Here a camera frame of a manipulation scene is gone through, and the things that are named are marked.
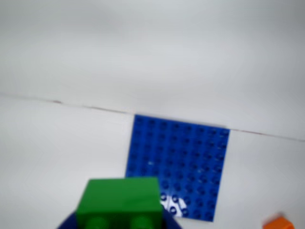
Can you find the green 2x2 block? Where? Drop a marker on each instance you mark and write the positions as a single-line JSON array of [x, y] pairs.
[[119, 202]]

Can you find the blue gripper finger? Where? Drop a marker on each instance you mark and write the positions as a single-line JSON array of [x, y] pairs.
[[170, 220], [69, 223]]

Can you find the blue 8x8 base plate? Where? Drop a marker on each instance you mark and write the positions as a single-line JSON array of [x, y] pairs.
[[186, 155]]

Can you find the orange 2x2 block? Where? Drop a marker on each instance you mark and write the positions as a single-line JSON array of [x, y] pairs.
[[277, 224]]

